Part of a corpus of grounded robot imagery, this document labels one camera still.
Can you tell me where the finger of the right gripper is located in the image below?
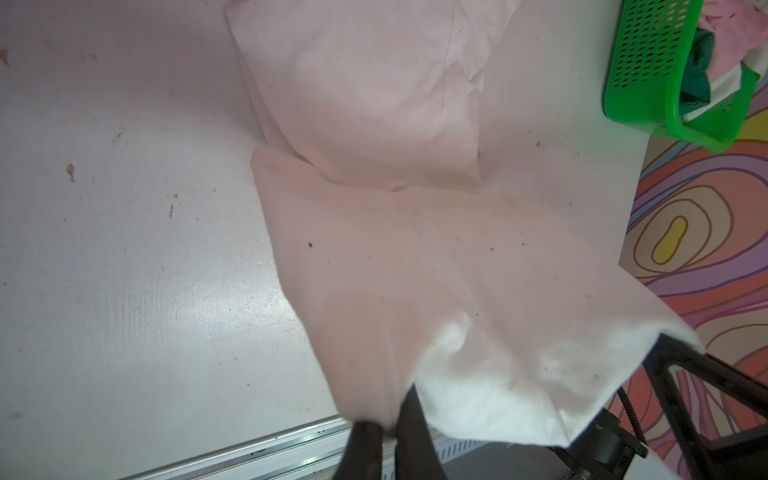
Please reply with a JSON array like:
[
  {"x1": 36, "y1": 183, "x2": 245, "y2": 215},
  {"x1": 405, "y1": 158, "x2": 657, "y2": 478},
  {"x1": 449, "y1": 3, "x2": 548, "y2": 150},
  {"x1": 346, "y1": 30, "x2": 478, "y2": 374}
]
[{"x1": 643, "y1": 335, "x2": 767, "y2": 479}]

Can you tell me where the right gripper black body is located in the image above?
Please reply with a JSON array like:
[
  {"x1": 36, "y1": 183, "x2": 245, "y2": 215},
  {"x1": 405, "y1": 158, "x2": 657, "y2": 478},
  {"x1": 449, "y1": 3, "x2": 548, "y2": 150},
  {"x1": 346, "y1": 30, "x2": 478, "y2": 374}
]
[{"x1": 548, "y1": 407, "x2": 768, "y2": 480}]

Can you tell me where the white t shirt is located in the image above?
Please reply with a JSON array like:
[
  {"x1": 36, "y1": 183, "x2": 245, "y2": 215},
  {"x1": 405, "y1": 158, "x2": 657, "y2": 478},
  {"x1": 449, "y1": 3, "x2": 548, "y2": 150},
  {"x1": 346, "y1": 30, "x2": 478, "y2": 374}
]
[{"x1": 227, "y1": 1, "x2": 701, "y2": 447}]

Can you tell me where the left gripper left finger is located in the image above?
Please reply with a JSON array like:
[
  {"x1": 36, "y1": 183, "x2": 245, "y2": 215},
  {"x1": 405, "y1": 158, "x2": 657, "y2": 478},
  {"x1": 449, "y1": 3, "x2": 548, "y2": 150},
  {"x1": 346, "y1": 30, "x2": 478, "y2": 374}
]
[{"x1": 332, "y1": 421, "x2": 384, "y2": 480}]

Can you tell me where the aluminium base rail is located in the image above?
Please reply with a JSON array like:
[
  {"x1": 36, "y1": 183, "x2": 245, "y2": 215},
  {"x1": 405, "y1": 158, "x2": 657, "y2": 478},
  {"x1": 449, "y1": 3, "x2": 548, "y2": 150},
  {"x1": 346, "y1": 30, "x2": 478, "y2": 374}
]
[{"x1": 119, "y1": 413, "x2": 499, "y2": 480}]

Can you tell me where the green garment in basket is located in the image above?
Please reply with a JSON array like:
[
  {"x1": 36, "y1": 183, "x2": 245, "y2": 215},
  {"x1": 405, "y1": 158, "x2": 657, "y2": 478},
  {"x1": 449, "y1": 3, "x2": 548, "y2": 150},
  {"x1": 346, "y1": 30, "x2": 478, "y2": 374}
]
[{"x1": 679, "y1": 29, "x2": 714, "y2": 115}]

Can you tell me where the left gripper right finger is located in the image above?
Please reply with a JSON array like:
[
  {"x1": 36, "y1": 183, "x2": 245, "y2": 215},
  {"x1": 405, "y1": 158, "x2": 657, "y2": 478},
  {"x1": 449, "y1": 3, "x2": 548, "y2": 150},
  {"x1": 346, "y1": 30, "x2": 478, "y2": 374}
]
[{"x1": 394, "y1": 385, "x2": 447, "y2": 480}]

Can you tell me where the pink t shirt in basket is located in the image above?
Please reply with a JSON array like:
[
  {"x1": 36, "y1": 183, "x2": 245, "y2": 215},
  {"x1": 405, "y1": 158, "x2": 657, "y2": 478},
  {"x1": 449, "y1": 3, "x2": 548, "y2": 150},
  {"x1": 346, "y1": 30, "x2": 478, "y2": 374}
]
[{"x1": 698, "y1": 0, "x2": 767, "y2": 81}]

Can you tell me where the green plastic basket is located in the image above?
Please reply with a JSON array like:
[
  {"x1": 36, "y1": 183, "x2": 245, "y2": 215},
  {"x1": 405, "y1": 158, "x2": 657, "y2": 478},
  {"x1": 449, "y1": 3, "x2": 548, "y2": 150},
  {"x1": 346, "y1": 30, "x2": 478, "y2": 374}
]
[{"x1": 603, "y1": 1, "x2": 758, "y2": 153}]

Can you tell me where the white garment in basket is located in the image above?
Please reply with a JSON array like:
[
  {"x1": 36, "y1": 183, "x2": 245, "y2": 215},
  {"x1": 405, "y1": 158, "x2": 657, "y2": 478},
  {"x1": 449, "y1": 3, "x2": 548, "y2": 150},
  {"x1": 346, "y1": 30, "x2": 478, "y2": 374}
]
[{"x1": 682, "y1": 43, "x2": 767, "y2": 122}]

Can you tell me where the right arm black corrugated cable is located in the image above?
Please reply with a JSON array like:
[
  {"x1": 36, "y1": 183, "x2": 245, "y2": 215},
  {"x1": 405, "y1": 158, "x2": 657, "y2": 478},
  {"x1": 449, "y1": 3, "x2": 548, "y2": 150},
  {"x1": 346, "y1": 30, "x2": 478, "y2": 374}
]
[{"x1": 614, "y1": 386, "x2": 649, "y2": 445}]

